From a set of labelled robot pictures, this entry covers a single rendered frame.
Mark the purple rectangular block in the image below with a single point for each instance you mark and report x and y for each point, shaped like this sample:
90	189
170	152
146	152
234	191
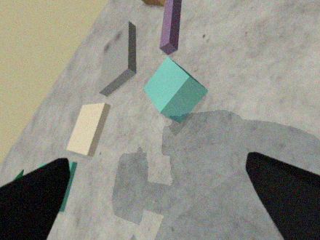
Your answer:
170	26

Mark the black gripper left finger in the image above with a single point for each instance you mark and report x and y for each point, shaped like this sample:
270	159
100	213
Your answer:
29	204

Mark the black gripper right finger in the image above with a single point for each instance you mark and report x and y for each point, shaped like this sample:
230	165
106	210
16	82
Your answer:
290	194

